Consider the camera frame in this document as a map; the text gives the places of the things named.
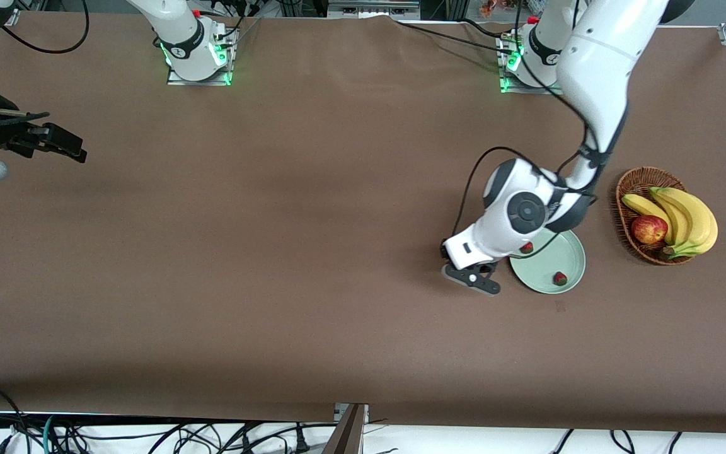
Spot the yellow banana bunch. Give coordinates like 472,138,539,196
621,187,718,260

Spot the grey background box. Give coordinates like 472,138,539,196
327,0,420,18

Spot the brown wicker basket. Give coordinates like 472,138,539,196
616,166,698,266

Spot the black cable on table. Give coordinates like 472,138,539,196
458,18,505,37
395,21,515,54

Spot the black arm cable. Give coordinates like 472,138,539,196
0,0,90,122
453,0,598,253

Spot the pale green round plate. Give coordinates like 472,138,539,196
510,228,587,295

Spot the red apple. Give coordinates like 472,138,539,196
631,215,669,245

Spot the metal frame post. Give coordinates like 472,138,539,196
324,404,370,454

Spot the brown table cloth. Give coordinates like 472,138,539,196
0,11,726,436

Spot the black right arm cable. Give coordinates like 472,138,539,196
0,0,90,122

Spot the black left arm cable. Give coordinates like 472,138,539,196
453,0,598,253

